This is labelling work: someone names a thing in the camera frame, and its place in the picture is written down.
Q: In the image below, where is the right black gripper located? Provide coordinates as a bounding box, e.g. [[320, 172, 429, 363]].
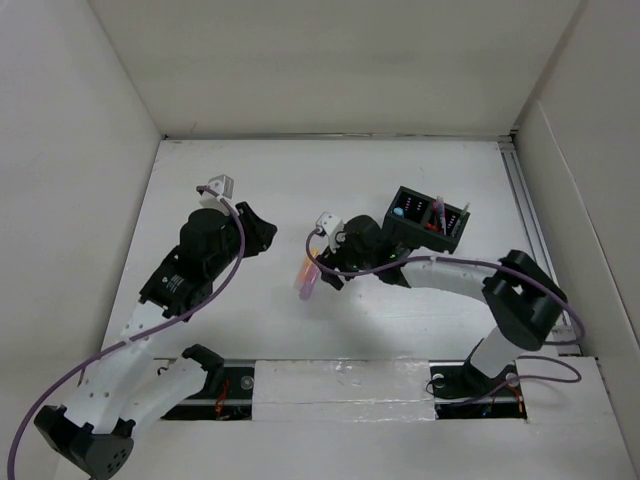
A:
[[314, 230, 376, 290]]

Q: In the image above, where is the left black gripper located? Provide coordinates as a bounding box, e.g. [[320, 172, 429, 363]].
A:
[[207, 202, 276, 278]]

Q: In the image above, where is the pink highlighter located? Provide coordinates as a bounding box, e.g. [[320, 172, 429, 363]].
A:
[[299, 269, 320, 301]]

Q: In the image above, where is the dark red gel pen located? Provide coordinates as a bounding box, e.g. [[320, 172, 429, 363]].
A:
[[433, 196, 443, 228]]

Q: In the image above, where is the blue gel pen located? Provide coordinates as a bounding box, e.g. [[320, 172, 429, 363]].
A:
[[441, 197, 447, 226]]

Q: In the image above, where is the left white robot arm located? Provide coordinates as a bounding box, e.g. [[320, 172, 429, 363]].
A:
[[34, 202, 277, 479]]

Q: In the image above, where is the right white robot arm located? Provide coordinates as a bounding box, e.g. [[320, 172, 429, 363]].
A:
[[310, 212, 567, 394]]

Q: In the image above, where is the black two-slot pen holder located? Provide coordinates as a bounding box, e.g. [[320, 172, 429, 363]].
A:
[[382, 186, 470, 253]]

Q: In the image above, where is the orange highlighter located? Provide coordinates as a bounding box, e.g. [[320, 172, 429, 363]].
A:
[[294, 255, 320, 290]]

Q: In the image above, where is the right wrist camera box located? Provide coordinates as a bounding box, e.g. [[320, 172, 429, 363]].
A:
[[315, 212, 344, 253]]

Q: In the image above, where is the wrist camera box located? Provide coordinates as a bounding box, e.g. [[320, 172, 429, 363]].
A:
[[315, 212, 344, 253], [196, 174, 234, 210]]

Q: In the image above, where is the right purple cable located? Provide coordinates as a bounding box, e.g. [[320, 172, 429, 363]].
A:
[[305, 227, 586, 406]]

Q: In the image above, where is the purple cable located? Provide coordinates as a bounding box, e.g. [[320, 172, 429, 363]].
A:
[[305, 227, 586, 406], [7, 184, 246, 479]]

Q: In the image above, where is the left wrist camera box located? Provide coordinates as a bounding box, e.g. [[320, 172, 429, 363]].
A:
[[196, 174, 234, 210]]

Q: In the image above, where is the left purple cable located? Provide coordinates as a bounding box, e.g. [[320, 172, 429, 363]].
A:
[[7, 184, 246, 479]]

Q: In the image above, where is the aluminium rail right side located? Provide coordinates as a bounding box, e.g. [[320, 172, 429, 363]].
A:
[[498, 137, 582, 356]]

